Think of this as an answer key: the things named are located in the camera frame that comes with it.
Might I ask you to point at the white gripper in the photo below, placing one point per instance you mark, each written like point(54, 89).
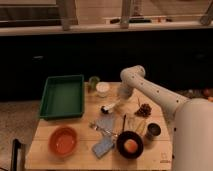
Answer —
point(124, 92)

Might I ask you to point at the white handled dish brush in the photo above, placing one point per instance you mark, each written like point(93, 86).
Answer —
point(107, 109)

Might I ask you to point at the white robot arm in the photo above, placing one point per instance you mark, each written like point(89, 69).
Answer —
point(192, 148)

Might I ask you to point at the red bowl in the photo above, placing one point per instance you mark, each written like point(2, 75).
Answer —
point(62, 141)

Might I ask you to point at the white cup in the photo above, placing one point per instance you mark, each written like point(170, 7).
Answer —
point(102, 89)

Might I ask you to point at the pine cone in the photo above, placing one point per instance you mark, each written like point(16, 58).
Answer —
point(144, 110)

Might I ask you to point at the green cup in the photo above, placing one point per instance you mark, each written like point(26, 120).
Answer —
point(93, 81)

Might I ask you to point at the blue cloth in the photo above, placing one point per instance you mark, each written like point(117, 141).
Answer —
point(106, 143)

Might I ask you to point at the yellow banana toy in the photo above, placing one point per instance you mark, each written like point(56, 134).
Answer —
point(140, 128)

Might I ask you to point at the black frying pan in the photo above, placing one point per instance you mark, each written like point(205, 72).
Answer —
point(123, 137)

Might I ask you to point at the metal cup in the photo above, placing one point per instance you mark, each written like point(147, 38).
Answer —
point(153, 130)

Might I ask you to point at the orange fruit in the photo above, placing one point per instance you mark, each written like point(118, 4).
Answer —
point(131, 146)

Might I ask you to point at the green plastic tray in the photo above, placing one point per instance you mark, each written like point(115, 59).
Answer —
point(63, 97)

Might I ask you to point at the black chair back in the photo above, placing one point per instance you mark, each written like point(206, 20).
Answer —
point(18, 156)

